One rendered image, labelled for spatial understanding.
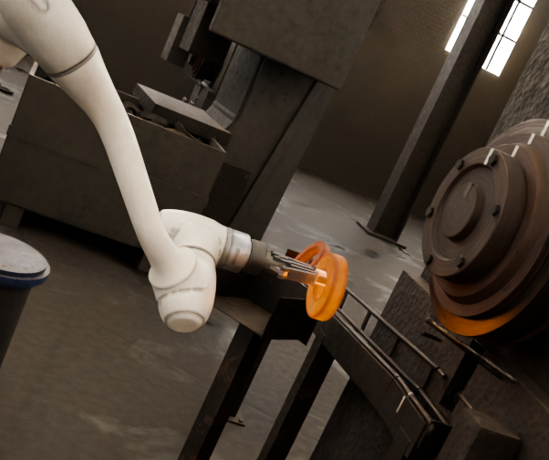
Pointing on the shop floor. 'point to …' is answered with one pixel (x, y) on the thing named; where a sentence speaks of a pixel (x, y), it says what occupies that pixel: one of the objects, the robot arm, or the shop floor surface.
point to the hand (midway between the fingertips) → (328, 279)
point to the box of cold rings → (94, 165)
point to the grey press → (262, 91)
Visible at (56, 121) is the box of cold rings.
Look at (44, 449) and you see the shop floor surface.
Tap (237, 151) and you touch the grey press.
